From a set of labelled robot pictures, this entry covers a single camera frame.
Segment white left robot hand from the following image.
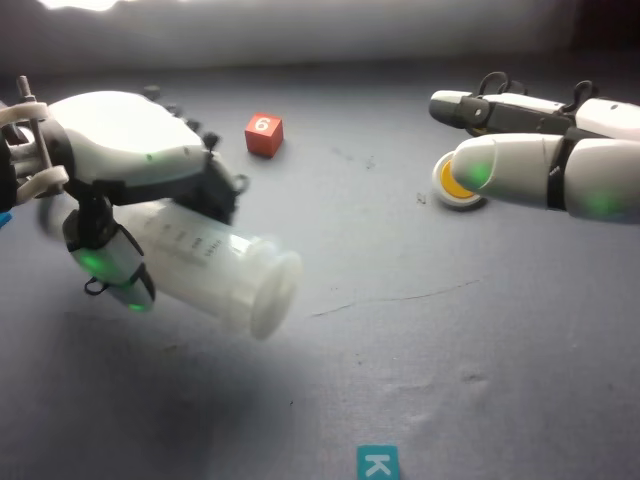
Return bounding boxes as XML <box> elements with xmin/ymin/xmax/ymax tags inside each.
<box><xmin>37</xmin><ymin>85</ymin><xmax>250</xmax><ymax>315</ymax></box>

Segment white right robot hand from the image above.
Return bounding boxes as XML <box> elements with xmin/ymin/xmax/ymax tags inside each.
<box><xmin>428</xmin><ymin>72</ymin><xmax>640</xmax><ymax>225</ymax></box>

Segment large clear plastic syringe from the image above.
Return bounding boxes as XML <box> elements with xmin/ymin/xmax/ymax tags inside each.
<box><xmin>37</xmin><ymin>197</ymin><xmax>304</xmax><ymax>342</ymax></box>

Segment orange number cube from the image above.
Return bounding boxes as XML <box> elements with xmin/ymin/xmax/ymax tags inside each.
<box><xmin>244</xmin><ymin>112</ymin><xmax>285</xmax><ymax>159</ymax></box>

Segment yellow and white round button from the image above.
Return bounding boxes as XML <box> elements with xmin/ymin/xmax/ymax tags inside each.
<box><xmin>431</xmin><ymin>152</ymin><xmax>489</xmax><ymax>212</ymax></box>

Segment white backdrop board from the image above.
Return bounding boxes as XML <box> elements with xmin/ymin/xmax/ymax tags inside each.
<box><xmin>0</xmin><ymin>0</ymin><xmax>640</xmax><ymax>70</ymax></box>

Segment grey table cloth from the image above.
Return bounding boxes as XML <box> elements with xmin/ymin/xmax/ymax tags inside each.
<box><xmin>0</xmin><ymin>62</ymin><xmax>640</xmax><ymax>480</ymax></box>

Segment teal letter K cube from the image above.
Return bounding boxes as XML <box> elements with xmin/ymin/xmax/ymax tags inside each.
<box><xmin>356</xmin><ymin>443</ymin><xmax>401</xmax><ymax>480</ymax></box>

